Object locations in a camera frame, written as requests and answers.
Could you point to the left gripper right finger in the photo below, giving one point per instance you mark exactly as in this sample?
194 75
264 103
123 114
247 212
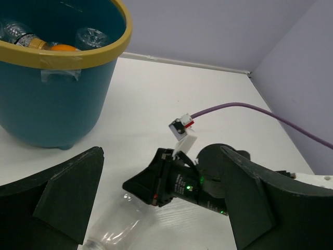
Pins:
268 210

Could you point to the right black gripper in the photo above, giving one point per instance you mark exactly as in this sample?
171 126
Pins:
197 182

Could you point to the orange juice bottle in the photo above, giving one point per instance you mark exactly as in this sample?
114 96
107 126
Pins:
40 44

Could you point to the clear plastic bottle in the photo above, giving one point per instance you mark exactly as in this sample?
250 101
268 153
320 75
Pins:
87 38
121 225

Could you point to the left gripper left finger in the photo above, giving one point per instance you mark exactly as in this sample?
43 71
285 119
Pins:
52 208

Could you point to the black label plastic bottle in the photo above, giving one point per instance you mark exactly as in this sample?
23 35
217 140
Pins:
18 33

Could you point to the teal bin with yellow rim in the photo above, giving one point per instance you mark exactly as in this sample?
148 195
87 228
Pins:
53 99

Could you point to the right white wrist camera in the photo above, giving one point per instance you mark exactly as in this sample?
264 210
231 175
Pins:
185 135

